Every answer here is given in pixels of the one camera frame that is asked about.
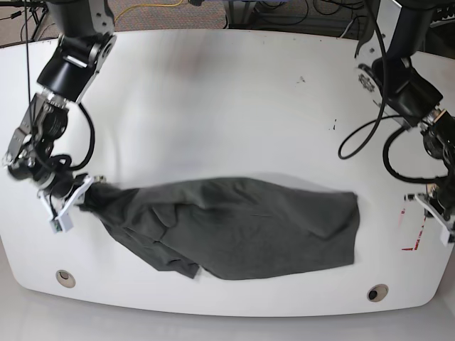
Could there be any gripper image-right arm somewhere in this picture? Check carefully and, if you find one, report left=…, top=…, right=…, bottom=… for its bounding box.
left=404, top=183, right=454, bottom=231

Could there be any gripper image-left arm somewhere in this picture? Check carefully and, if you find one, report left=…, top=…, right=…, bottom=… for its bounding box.
left=37, top=173, right=106, bottom=219

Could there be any dark grey T-shirt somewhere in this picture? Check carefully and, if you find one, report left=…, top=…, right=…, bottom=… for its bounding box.
left=80, top=178, right=360, bottom=281

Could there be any red tape rectangle marking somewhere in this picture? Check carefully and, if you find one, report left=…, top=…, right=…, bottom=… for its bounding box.
left=399, top=202, right=427, bottom=251

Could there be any black tripod stand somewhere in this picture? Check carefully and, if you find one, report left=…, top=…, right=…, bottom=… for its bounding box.
left=1, top=1, right=50, bottom=43

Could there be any wrist camera on image-right arm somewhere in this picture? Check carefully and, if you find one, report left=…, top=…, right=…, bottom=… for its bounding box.
left=440, top=227, right=454, bottom=246

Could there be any wrist camera on image-left arm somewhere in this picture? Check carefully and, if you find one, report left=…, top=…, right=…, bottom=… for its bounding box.
left=49, top=214, right=73, bottom=234

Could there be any left table cable grommet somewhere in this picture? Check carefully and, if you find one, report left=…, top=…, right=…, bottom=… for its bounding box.
left=55, top=270, right=76, bottom=288

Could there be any table cable grommet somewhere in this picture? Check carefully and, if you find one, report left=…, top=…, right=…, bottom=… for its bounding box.
left=367, top=283, right=389, bottom=303
left=55, top=270, right=76, bottom=288

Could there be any right table cable grommet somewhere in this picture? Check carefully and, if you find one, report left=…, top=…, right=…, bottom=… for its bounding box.
left=367, top=283, right=389, bottom=303

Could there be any yellow cable on floor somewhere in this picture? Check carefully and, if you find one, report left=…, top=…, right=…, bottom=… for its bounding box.
left=115, top=0, right=184, bottom=21

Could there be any grey metal frame background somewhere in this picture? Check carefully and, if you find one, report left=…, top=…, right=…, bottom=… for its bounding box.
left=223, top=1, right=258, bottom=28

